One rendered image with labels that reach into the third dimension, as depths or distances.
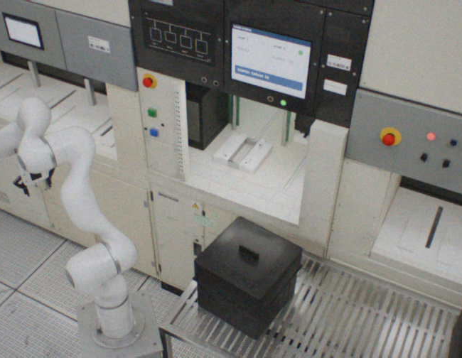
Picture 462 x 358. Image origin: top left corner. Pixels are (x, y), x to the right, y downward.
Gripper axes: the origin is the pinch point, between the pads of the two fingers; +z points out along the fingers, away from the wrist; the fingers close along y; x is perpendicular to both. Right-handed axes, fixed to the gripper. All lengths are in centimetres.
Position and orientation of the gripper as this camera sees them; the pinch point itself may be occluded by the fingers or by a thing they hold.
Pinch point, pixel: (38, 188)
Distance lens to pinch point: 234.7
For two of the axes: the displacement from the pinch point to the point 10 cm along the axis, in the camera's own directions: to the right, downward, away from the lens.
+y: 8.0, -3.9, 4.6
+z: -0.1, 7.6, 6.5
